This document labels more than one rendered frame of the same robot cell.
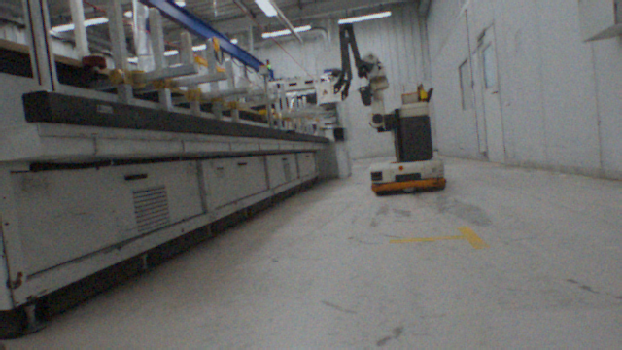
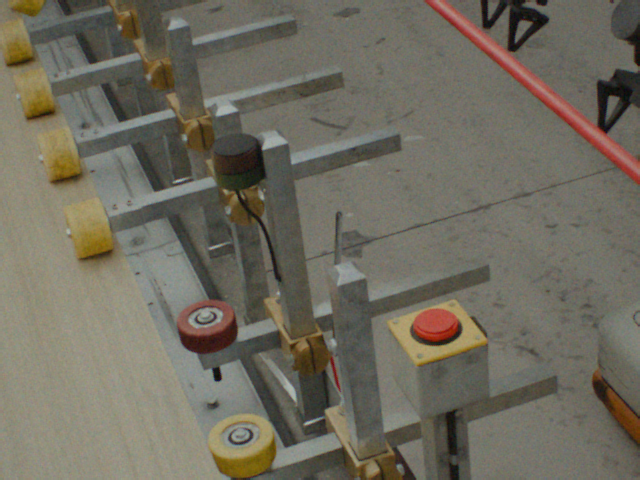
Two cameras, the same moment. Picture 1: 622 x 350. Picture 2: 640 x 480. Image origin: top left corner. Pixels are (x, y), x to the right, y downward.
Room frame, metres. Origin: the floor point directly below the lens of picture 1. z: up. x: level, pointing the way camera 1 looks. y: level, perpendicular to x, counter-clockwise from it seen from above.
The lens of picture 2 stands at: (2.24, 0.83, 1.95)
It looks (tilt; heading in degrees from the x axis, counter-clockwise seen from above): 34 degrees down; 334
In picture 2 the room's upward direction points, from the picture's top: 8 degrees counter-clockwise
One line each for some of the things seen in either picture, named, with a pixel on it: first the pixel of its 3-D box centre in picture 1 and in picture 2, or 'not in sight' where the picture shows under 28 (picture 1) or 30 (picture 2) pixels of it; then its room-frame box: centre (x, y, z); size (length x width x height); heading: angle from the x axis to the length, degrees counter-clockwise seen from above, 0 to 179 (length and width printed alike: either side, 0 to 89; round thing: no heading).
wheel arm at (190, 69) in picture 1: (143, 78); not in sight; (1.36, 0.60, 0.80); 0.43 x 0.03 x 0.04; 79
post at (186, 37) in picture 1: (191, 82); not in sight; (1.82, 0.56, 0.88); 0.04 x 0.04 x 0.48; 79
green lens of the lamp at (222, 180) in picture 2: not in sight; (238, 170); (3.55, 0.28, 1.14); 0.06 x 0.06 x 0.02
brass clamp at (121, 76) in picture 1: (127, 79); not in sight; (1.35, 0.65, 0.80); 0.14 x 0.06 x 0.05; 169
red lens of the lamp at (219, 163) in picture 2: not in sight; (235, 153); (3.55, 0.28, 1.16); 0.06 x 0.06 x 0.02
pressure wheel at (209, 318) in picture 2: not in sight; (211, 347); (3.60, 0.34, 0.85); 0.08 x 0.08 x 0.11
